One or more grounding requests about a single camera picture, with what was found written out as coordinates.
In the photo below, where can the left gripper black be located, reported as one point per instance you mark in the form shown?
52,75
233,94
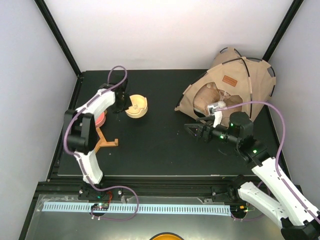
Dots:
116,110

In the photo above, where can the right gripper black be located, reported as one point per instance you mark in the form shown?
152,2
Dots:
201,127

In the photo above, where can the beige cat-ear bowl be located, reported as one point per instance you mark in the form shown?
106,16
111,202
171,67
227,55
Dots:
139,106

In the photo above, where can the white pompom toy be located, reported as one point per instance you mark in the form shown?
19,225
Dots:
221,104

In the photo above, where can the beige patterned pillow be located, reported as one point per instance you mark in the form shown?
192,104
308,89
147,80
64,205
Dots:
209,94

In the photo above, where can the beige black pet tent fabric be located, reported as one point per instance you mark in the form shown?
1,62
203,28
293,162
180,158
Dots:
252,108

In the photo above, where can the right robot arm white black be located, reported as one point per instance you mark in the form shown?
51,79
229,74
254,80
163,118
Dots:
297,218

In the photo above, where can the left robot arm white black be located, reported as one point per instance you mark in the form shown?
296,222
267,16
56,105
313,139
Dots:
79,129

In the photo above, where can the pink cat-ear bowl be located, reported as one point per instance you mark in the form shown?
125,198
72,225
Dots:
100,120

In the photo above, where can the wooden bowl stand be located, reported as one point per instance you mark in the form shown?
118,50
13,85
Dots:
103,143

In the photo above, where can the right small circuit board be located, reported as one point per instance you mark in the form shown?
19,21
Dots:
240,208

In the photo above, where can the small circuit board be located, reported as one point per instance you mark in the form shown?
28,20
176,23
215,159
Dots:
100,207
240,208

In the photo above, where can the left small circuit board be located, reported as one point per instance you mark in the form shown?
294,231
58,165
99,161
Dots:
100,207

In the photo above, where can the yellow round object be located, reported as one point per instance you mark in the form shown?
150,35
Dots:
166,236

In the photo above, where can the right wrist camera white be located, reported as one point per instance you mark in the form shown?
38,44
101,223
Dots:
215,110

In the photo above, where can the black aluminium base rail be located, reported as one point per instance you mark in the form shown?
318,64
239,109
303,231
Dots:
162,186

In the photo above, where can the white slotted cable duct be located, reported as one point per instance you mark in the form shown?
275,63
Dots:
129,208

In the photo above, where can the left black frame post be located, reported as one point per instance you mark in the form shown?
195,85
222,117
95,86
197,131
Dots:
49,19

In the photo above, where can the black frame post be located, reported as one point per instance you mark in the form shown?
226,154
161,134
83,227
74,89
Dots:
285,23
49,19

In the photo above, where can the right black frame post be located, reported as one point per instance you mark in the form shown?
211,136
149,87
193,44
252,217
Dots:
285,23

